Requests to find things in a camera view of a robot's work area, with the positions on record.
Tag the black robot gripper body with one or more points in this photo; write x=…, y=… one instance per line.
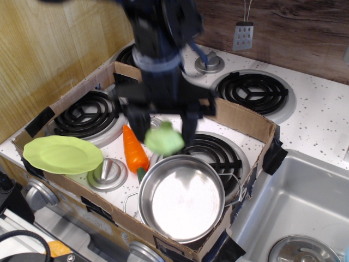
x=165, y=93

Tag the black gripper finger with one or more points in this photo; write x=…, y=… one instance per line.
x=189, y=125
x=139, y=120

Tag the green toy broccoli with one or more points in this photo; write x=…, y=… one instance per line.
x=164, y=140

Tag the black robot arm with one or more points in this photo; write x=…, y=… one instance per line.
x=161, y=30

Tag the silver metal pan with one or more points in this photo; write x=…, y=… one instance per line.
x=183, y=198

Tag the silver middle stove knob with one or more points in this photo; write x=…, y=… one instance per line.
x=156, y=123

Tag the silver stove knob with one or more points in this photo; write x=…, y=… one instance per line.
x=156, y=123
x=108, y=176
x=214, y=64

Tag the orange toy carrot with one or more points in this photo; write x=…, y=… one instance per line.
x=135, y=156

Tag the black front left burner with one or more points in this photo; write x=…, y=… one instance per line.
x=91, y=118

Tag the black burner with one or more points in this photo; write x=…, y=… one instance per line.
x=224, y=156
x=91, y=118
x=262, y=92
x=126, y=56

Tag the black front right burner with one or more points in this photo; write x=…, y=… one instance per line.
x=224, y=156

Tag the black rear left burner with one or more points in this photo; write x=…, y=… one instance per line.
x=126, y=56

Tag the silver rear stove knob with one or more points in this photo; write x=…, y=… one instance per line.
x=214, y=64

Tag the silver front stove knob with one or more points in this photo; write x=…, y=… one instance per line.
x=108, y=176

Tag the black rear right burner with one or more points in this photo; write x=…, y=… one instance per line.
x=262, y=92

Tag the light green plastic plate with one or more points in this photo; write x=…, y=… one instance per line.
x=63, y=155

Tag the hanging silver slotted spatula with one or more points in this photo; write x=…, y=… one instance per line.
x=244, y=30

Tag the silver oven knob left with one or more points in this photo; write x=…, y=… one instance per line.
x=39, y=195

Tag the silver oven knob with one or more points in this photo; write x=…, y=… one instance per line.
x=39, y=195
x=140, y=252

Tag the silver oven knob right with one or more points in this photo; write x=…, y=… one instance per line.
x=140, y=252

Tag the silver toy sink basin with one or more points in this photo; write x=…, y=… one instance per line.
x=305, y=196

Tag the orange yellow toy piece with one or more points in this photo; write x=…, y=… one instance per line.
x=58, y=249

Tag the silver sink drain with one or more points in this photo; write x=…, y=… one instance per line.
x=301, y=248

